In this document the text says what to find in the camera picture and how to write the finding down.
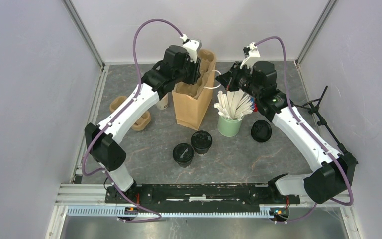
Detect stack of white paper cups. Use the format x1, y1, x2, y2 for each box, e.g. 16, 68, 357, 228
156, 94, 169, 110

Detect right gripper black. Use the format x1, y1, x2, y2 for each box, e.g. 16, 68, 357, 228
216, 61, 262, 99

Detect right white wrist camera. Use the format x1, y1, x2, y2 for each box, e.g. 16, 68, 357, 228
240, 42, 261, 70

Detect stack of black lids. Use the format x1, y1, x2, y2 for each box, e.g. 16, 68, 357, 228
250, 120, 272, 143

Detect bundle of wrapped paper straws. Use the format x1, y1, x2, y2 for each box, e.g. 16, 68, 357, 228
214, 90, 253, 120

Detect red and blue small box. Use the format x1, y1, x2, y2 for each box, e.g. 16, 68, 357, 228
250, 97, 258, 112

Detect black plastic cup lid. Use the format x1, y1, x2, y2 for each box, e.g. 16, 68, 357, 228
172, 143, 195, 158
191, 130, 213, 143

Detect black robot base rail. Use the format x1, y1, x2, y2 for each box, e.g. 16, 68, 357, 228
105, 183, 300, 214

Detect brown paper takeout bag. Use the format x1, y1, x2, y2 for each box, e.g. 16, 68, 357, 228
172, 70, 216, 130

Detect green straw holder cup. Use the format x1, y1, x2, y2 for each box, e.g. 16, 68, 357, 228
217, 116, 242, 137

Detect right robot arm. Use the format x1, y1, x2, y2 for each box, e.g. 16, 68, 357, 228
216, 61, 358, 206

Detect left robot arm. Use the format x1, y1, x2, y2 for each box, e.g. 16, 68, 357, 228
85, 40, 201, 203

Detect pulp cup carrier tray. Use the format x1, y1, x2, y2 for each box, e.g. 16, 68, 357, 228
173, 49, 216, 99

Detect silver microphone on tripod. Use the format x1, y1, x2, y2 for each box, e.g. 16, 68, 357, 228
295, 86, 349, 155

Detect stack of pulp cup carriers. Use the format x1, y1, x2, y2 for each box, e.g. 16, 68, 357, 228
109, 96, 152, 131

